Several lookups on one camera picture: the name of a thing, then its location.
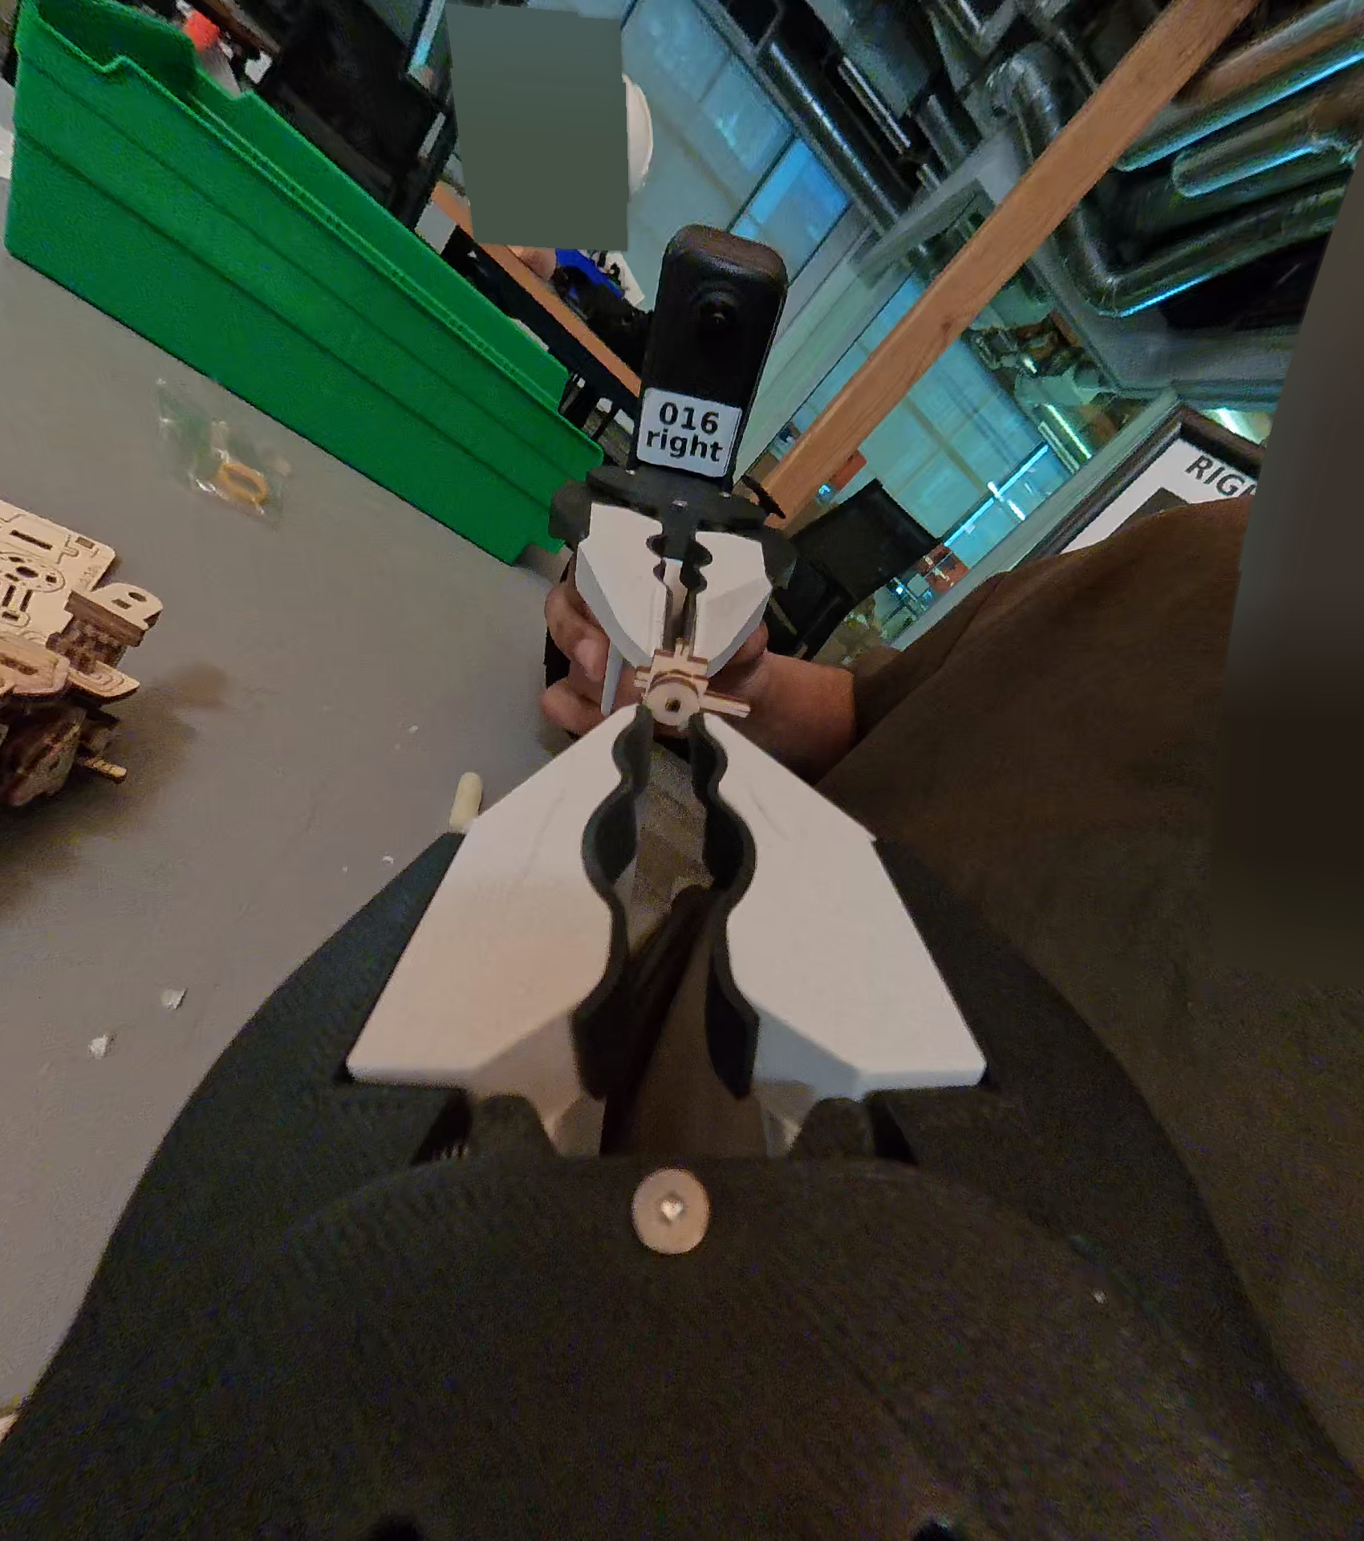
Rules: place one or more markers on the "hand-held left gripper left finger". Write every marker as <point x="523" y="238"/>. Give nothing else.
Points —
<point x="478" y="963"/>

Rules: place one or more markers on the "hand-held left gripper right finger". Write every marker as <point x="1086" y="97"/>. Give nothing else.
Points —
<point x="851" y="963"/>

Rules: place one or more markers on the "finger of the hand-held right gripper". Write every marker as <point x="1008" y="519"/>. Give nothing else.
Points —
<point x="622" y="578"/>
<point x="742" y="596"/>

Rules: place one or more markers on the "small wooden cross part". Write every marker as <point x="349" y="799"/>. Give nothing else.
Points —
<point x="661" y="686"/>

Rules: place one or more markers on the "person's right hand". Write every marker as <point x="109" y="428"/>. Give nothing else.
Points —
<point x="803" y="716"/>

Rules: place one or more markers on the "small cream wax stick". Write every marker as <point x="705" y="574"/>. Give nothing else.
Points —
<point x="465" y="805"/>

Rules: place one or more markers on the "wooden edged background table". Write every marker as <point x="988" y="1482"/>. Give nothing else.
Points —
<point x="526" y="283"/>

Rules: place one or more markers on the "white round lamp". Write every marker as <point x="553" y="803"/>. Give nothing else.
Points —
<point x="638" y="138"/>

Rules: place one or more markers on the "wooden ceiling beam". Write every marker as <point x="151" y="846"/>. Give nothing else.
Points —
<point x="995" y="240"/>

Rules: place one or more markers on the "clear bag with rubber bands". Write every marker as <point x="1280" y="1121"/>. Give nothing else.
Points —
<point x="218" y="458"/>

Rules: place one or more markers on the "green plastic bin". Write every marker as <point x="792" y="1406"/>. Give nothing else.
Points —
<point x="273" y="301"/>

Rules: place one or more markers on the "black framed white sign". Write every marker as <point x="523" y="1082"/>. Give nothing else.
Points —
<point x="1211" y="469"/>

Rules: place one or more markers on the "wooden sheet with round holes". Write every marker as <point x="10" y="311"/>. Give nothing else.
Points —
<point x="80" y="560"/>

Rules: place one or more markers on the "metal ventilation ducts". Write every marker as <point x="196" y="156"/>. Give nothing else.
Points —
<point x="1236" y="181"/>

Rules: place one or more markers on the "bottle with red cap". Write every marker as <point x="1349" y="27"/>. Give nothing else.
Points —
<point x="210" y="54"/>

